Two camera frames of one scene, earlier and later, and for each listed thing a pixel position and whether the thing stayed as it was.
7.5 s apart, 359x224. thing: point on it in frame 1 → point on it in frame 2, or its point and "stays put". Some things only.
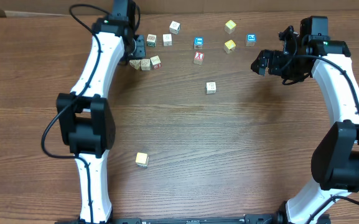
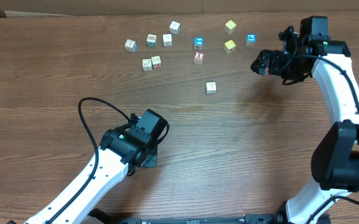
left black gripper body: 139,45 → 151,159
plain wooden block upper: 167,39 stays put
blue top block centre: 198,42 stays put
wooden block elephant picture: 145,65 stays put
